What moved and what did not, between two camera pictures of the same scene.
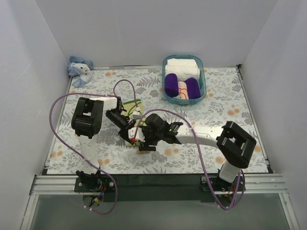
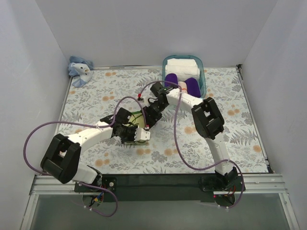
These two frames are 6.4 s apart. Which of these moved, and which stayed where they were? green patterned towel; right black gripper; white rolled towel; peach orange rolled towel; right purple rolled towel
Moved: green patterned towel; right black gripper
Stayed: white rolled towel; right purple rolled towel; peach orange rolled towel
